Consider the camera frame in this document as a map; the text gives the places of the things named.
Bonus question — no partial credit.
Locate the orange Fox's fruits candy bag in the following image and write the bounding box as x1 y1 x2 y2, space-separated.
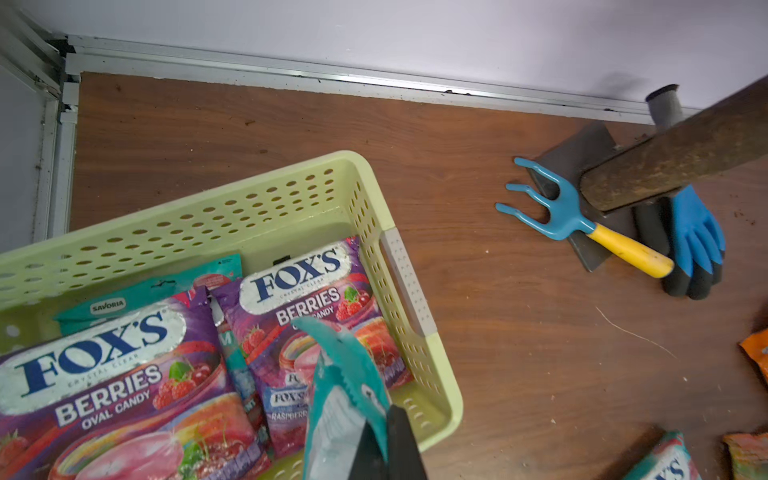
739 329 768 382

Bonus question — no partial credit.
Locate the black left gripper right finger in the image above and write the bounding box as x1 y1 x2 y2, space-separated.
387 405 428 480

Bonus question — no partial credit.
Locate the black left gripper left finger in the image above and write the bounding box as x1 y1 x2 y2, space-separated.
347 424 389 480

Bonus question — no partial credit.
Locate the aluminium corner frame post left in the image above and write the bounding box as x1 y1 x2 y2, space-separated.
1 1 79 251

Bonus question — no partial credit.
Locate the green mint blossom candy bag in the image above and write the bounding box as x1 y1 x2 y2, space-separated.
292 316 391 479

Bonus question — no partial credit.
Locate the artificial pink blossom tree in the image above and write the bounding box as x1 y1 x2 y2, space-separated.
579 77 767 212

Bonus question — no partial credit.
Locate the teal garden fork yellow handle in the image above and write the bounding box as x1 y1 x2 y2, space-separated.
495 157 675 279

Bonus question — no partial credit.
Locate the light green plastic basket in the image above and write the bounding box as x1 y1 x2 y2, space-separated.
1 151 463 479

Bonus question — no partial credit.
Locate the purple berries candy bag face-down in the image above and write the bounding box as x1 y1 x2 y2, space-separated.
1 287 270 479

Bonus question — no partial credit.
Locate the blue grey gardening glove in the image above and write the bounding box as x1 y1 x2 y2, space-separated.
645 83 727 301

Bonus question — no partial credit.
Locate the purple Fox's berries candy bag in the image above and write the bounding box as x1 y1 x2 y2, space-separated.
213 236 413 458

